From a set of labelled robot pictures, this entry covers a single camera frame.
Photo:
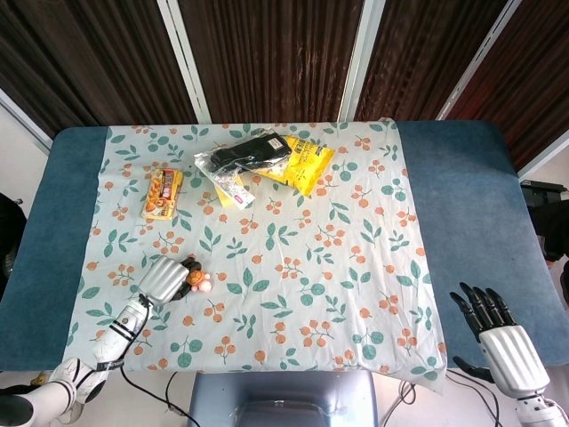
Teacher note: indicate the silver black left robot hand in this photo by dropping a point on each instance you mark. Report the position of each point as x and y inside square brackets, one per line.
[162, 280]

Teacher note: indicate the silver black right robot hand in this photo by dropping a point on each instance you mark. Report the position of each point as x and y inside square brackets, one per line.
[511, 356]

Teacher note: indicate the small plush toy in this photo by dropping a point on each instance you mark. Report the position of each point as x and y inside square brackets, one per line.
[194, 279]

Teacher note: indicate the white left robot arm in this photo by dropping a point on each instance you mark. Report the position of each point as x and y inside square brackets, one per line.
[113, 340]

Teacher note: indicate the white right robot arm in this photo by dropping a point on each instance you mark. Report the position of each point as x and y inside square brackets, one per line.
[540, 411]

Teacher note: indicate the white floral fruit-print tablecloth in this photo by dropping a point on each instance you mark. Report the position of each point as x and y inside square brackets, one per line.
[284, 249]

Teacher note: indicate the orange yellow snack box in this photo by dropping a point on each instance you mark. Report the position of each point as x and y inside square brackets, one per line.
[162, 195]

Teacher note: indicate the clear package with white label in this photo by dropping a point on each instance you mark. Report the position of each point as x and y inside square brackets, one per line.
[232, 187]

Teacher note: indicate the black equipment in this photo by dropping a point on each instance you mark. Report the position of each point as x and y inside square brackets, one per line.
[11, 231]
[551, 222]

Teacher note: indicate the black item in clear bag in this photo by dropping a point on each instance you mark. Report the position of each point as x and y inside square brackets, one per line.
[249, 153]

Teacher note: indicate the grey robot torso base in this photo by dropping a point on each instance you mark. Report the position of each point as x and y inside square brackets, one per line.
[284, 400]

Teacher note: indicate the yellow snack bag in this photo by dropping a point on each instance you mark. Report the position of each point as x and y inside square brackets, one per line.
[306, 169]

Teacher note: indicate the dark brown pleated curtain panel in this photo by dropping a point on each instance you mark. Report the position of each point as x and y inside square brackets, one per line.
[89, 58]
[275, 58]
[533, 80]
[413, 58]

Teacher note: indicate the white partition frame post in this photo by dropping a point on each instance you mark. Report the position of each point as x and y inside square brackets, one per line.
[358, 58]
[24, 120]
[183, 58]
[478, 62]
[544, 153]

